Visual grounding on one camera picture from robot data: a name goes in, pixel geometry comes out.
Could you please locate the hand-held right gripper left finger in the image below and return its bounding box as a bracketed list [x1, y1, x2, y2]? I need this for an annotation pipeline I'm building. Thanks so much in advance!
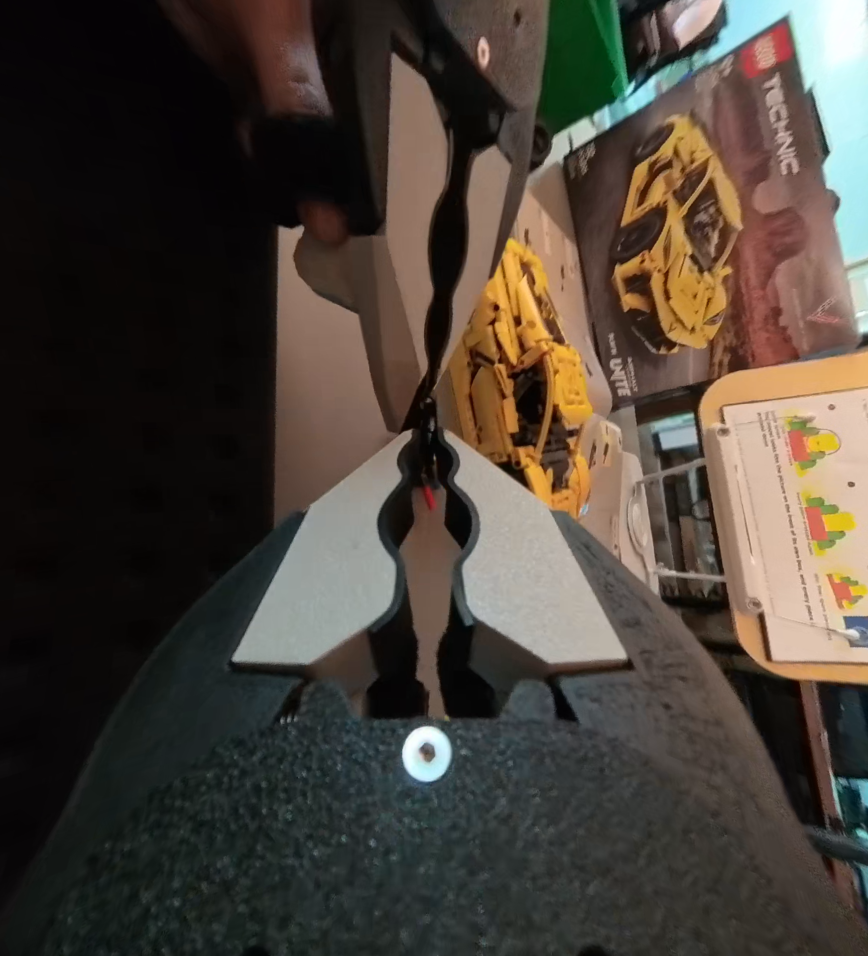
[231, 429, 416, 677]

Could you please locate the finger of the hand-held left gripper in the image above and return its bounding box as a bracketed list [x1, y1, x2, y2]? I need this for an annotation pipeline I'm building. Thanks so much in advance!
[422, 142, 532, 409]
[355, 56, 453, 436]

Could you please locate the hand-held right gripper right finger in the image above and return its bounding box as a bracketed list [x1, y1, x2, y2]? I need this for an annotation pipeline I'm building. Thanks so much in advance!
[440, 432, 630, 694]

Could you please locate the black toy connector piece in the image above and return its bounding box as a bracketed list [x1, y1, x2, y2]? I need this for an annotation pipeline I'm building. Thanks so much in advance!
[415, 396, 444, 488]

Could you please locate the person's left hand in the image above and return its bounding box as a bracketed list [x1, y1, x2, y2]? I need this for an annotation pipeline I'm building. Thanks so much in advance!
[157, 0, 353, 246]

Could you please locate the open instruction booklet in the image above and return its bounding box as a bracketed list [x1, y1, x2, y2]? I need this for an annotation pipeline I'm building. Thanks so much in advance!
[522, 159, 641, 525]

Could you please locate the green plastic bin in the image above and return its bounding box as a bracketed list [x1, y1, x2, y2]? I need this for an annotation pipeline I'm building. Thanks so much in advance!
[538, 0, 630, 137]

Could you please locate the yellow toy brick car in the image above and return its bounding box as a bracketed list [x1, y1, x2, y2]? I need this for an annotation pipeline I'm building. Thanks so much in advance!
[445, 239, 597, 521]

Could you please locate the black printed toy box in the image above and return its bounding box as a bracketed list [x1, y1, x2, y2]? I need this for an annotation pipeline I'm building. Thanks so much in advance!
[563, 18, 862, 409]

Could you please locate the wooden board document stand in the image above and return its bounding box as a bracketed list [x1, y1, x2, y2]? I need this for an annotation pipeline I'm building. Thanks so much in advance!
[613, 346, 868, 686]

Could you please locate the person's black trouser leg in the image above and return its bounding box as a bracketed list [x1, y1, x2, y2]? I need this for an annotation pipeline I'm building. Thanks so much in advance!
[0, 0, 279, 897]

